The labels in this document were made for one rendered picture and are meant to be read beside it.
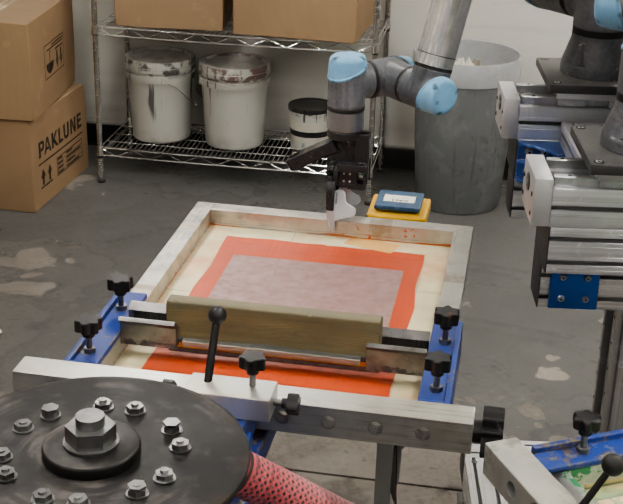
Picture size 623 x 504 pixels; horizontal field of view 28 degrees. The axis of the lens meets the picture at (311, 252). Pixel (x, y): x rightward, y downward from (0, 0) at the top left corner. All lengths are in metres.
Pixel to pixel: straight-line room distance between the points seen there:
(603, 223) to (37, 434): 1.29
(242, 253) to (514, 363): 1.84
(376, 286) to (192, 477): 1.26
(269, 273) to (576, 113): 0.76
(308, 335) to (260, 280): 0.37
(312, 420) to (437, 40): 0.89
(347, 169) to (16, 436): 1.40
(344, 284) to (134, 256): 2.57
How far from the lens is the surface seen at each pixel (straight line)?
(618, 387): 2.72
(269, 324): 2.04
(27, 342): 4.28
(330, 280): 2.39
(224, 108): 5.47
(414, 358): 2.01
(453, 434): 1.80
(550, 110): 2.71
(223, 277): 2.40
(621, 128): 2.25
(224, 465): 1.19
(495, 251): 5.02
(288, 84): 5.80
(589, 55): 2.70
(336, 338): 2.03
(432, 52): 2.42
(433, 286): 2.39
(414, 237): 2.57
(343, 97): 2.47
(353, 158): 2.53
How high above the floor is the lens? 1.96
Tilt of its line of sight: 23 degrees down
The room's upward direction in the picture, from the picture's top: 2 degrees clockwise
